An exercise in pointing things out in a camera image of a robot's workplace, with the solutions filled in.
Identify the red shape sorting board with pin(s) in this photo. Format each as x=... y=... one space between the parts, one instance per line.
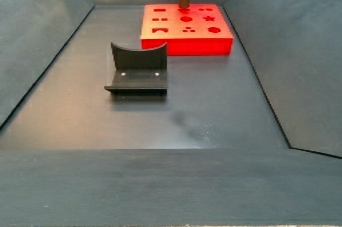
x=194 y=31

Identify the black plastic holder stand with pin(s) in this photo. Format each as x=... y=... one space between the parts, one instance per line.
x=141 y=69

